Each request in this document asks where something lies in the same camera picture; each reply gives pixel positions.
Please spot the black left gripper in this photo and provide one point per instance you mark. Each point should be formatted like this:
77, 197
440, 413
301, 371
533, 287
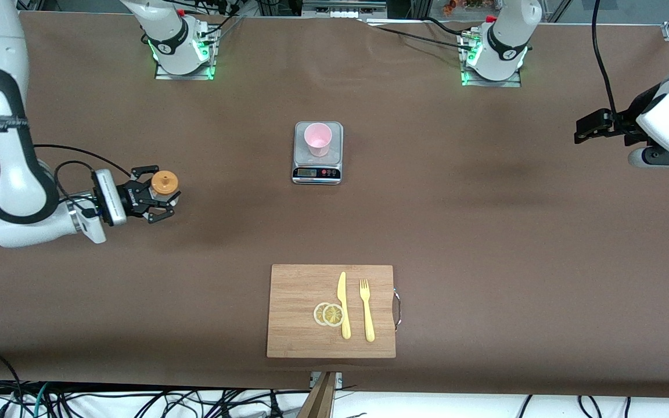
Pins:
622, 124

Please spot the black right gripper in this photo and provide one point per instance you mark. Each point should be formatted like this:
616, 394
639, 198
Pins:
136, 198

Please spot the clear sauce bottle orange cap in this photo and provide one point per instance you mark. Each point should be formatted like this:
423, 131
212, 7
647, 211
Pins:
165, 183

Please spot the pink plastic cup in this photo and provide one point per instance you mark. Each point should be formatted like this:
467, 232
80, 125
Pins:
317, 139

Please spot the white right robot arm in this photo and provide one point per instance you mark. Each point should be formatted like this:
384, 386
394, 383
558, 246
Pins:
12, 174

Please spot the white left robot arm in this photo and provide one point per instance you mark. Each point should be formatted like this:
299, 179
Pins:
509, 35

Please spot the wooden cutting board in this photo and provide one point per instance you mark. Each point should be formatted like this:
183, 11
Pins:
294, 302

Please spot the silver kitchen scale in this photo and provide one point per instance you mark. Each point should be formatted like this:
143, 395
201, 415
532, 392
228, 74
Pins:
337, 154

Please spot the lemon slice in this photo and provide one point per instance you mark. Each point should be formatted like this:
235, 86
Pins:
333, 315
317, 314

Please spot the yellow plastic knife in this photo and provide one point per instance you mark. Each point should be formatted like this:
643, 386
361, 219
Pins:
342, 296

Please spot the yellow plastic fork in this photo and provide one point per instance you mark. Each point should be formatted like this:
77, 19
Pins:
369, 319

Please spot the grey box white connectors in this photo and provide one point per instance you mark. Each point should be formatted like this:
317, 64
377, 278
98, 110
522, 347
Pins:
343, 13

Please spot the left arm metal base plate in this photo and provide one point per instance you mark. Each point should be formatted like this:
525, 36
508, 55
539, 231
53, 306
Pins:
491, 83

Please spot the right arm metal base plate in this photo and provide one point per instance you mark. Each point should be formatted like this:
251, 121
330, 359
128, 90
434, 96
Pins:
183, 76

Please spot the aluminium profile post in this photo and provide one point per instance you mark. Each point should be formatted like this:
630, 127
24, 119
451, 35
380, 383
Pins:
418, 8

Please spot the small metal bracket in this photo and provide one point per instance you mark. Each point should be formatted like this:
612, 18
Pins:
339, 380

